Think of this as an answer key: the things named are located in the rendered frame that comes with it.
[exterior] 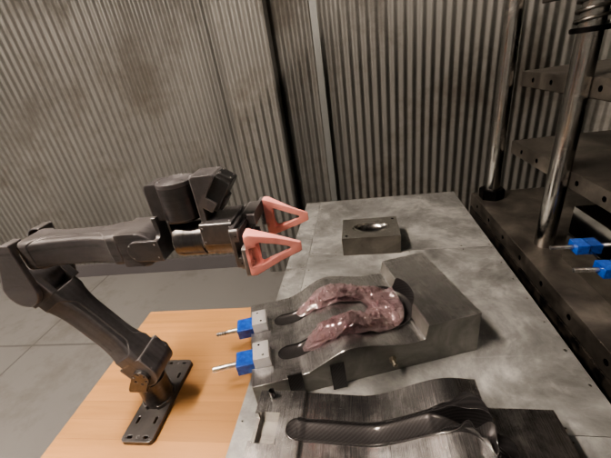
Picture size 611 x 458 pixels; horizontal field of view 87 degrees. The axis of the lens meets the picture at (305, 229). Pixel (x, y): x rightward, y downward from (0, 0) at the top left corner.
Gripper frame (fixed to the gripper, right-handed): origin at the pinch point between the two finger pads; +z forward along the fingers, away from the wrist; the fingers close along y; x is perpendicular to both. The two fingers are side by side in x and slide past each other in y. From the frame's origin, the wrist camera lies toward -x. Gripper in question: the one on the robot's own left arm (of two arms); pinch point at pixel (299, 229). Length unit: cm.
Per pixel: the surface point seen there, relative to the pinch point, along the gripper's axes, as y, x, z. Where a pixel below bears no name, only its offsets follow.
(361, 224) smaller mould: 66, 33, 11
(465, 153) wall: 176, 43, 83
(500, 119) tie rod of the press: 95, 7, 67
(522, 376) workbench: 5, 40, 40
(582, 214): 44, 24, 70
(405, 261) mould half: 32.8, 28.8, 21.3
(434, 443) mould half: -15.4, 27.6, 17.3
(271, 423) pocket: -9.2, 33.9, -8.9
